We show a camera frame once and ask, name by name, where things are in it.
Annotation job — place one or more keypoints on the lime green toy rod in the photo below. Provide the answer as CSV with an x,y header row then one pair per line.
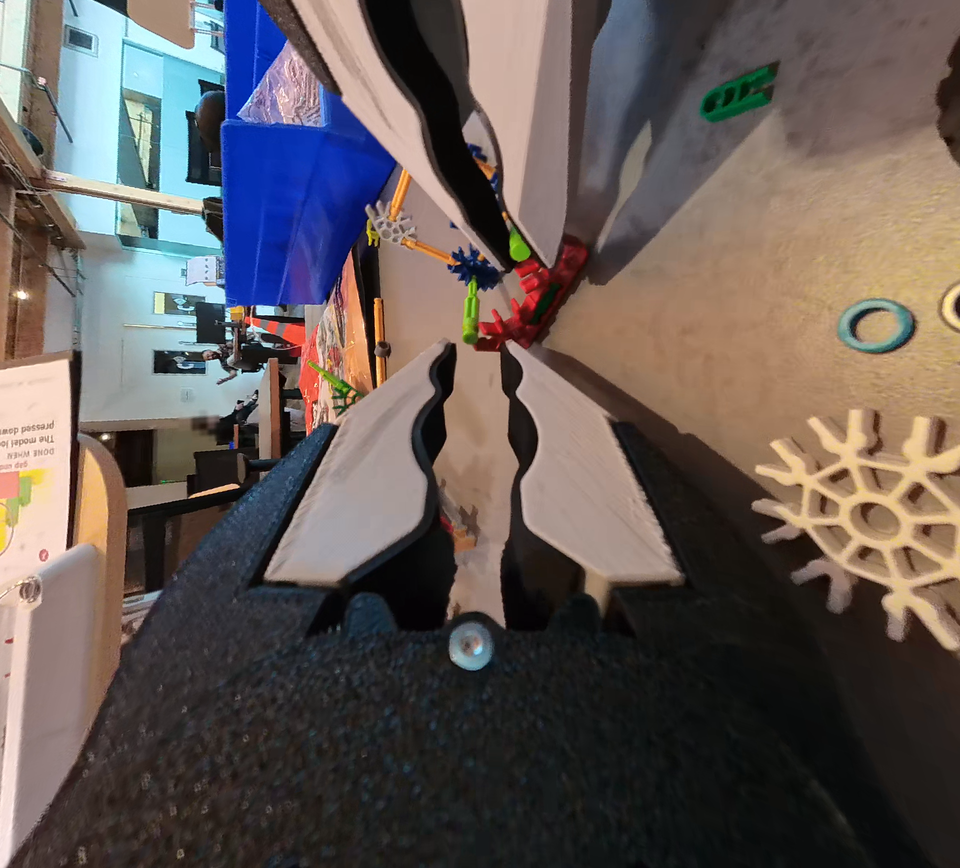
x,y
470,317
517,247

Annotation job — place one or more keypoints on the small green toy clip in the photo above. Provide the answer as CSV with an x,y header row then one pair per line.
x,y
731,97

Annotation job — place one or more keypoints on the printed toy package bag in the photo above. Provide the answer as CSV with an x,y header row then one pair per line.
x,y
337,335

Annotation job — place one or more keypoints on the black toy tyre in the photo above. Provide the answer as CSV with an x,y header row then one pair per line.
x,y
951,118

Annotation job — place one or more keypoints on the printed instruction sheet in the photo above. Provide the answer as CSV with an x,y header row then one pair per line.
x,y
37,433

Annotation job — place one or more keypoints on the blue plastic bin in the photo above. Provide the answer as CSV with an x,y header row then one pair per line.
x,y
300,223

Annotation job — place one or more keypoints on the red toy connector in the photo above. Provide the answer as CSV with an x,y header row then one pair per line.
x,y
536,305

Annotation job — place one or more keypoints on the white snowflake toy connector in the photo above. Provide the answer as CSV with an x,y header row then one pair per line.
x,y
855,519

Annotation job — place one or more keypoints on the orange toy rod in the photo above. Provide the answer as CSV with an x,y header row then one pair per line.
x,y
379,320

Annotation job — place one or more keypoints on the white board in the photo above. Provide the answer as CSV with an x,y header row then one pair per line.
x,y
45,658

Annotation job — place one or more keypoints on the clear plastic bag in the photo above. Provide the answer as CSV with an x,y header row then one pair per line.
x,y
289,92

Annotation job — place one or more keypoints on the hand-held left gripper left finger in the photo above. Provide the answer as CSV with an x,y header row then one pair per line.
x,y
360,485

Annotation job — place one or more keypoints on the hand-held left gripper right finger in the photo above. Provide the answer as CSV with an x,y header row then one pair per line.
x,y
592,493

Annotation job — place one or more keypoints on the blue snowflake toy connector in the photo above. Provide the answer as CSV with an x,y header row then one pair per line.
x,y
472,268

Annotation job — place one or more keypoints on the yellow-green toy clip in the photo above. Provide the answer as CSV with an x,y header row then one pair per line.
x,y
371,234

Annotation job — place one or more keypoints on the yellow toy rod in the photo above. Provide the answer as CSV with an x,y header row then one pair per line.
x,y
401,189
427,249

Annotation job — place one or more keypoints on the wooden table top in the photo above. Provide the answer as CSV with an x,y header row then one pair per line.
x,y
161,2

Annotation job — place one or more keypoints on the grey snowflake toy connector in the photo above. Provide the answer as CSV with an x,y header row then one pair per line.
x,y
390,224

